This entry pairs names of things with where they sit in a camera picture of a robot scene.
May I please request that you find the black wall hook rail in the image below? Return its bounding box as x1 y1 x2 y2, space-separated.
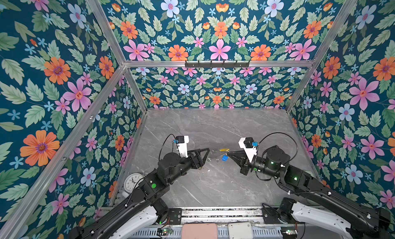
184 60 250 69

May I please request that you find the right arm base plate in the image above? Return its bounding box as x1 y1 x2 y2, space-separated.
261 207 303 224

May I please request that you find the white box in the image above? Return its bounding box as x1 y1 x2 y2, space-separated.
228 222 254 239

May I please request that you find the green circuit board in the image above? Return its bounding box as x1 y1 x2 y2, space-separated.
281 228 298 239
156 228 173 237

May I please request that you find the green circuit board right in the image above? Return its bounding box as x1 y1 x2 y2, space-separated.
281 228 298 239

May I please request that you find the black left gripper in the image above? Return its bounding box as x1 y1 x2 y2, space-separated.
167 146 212 185

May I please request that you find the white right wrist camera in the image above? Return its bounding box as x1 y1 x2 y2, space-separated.
239 137 258 163

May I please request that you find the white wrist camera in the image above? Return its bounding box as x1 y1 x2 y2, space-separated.
239 137 258 163
174 136 189 158

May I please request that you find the pink box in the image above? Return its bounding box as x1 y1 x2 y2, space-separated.
181 223 218 239

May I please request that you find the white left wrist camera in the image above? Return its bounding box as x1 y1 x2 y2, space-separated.
174 136 189 158

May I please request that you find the green circuit board left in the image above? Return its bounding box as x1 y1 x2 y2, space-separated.
156 228 173 237

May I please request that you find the white analog alarm clock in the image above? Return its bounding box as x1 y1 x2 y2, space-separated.
123 173 144 193

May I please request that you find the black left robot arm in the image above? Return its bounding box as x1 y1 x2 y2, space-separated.
70 148 210 239

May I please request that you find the camera cable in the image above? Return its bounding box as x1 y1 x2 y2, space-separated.
158 134 177 161
258 132 299 163

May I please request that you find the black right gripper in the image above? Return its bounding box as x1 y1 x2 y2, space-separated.
227 150 280 181

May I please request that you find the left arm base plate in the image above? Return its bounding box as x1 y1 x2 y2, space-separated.
159 208 183 226

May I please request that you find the left camera cable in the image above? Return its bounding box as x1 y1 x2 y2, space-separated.
158 134 177 161

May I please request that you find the aluminium front rail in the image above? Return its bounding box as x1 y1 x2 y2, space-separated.
101 206 349 227

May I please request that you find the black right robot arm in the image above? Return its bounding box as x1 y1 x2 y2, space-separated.
227 145 391 239

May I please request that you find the right camera cable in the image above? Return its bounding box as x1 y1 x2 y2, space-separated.
258 132 299 163

